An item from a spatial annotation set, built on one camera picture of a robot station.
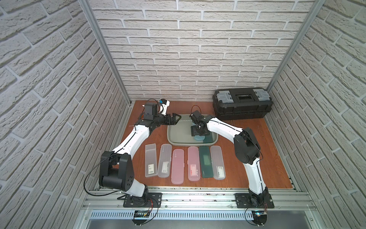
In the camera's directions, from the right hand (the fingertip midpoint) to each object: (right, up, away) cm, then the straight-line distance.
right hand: (199, 132), depth 97 cm
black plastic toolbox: (+30, +20, -1) cm, 36 cm away
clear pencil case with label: (+11, -19, -12) cm, 25 cm away
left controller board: (-32, -41, -26) cm, 58 cm away
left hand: (-14, +12, -13) cm, 23 cm away
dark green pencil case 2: (+6, -4, -2) cm, 8 cm away
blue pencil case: (-1, -4, -3) cm, 5 cm away
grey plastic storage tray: (-14, -2, -1) cm, 14 cm away
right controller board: (+29, -40, -27) cm, 56 cm away
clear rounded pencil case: (-22, -17, -10) cm, 30 cm away
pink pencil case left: (-14, -20, -12) cm, 27 cm away
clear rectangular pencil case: (-31, -18, -14) cm, 38 cm away
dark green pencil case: (+4, -18, -12) cm, 22 cm away
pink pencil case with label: (-4, -22, -14) cm, 26 cm away
